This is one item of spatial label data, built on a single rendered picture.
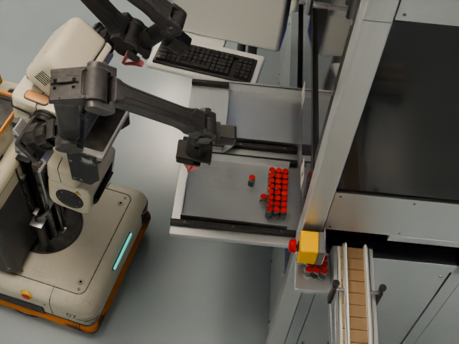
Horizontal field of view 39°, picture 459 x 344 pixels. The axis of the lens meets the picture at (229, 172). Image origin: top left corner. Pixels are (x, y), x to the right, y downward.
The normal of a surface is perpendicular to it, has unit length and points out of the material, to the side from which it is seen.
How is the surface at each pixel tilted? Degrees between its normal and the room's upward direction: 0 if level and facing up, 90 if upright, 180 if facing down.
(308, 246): 0
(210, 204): 0
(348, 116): 90
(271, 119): 0
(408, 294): 90
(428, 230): 90
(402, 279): 90
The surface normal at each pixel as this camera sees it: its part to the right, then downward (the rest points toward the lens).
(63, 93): -0.19, -0.23
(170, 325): 0.07, -0.60
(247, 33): -0.25, 0.76
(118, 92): 0.78, -0.15
